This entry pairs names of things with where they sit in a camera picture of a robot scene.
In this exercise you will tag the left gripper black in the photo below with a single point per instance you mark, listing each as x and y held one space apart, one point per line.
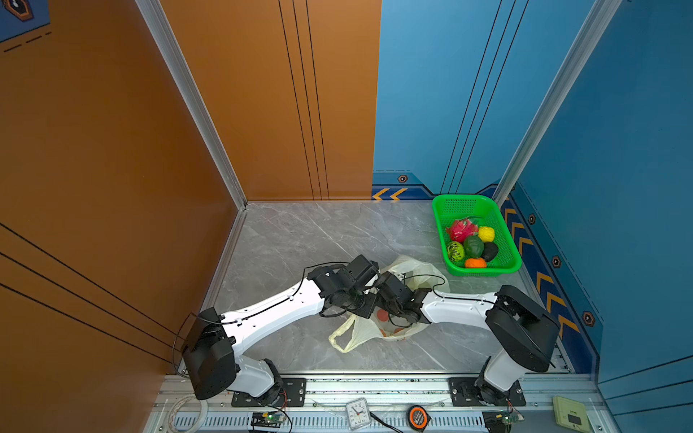
369 307

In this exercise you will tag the translucent yellowish plastic bag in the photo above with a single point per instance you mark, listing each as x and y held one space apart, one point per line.
357 331

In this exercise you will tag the orange fruit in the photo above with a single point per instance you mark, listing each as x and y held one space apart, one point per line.
475 263

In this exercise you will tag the red dragon fruit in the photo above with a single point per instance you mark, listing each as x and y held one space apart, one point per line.
461 229

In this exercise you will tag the large green lime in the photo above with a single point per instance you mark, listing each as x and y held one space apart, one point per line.
474 247

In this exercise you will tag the dark avocado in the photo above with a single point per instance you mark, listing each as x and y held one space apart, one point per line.
490 251

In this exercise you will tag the yellow fruit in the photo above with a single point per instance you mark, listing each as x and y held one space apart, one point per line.
487 234

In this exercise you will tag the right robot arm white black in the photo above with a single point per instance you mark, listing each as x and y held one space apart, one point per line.
526 332

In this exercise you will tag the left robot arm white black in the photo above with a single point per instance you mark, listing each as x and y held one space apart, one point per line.
214 349

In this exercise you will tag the green plastic basket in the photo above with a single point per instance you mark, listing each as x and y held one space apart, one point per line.
449 208

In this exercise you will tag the small white clock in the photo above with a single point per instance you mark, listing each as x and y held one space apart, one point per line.
358 414

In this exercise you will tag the orange black tape measure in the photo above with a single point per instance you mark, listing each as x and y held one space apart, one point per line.
418 419

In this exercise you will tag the left circuit board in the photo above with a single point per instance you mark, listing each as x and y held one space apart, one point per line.
267 421

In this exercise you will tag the circuit board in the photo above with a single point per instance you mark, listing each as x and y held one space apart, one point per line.
501 421
267 421

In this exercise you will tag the right circuit board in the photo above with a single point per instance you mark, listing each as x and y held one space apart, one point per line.
501 421

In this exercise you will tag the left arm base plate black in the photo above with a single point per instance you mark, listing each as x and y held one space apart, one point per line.
290 392

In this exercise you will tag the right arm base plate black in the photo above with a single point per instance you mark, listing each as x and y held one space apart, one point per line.
463 391

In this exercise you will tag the green wall switch box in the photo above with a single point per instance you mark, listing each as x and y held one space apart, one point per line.
571 414

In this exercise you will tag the left aluminium frame post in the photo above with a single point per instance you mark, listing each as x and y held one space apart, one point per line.
160 28

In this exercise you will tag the aluminium frame post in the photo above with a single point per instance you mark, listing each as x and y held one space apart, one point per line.
590 33
160 28

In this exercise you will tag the right aluminium frame post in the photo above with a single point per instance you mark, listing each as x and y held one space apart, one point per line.
590 33

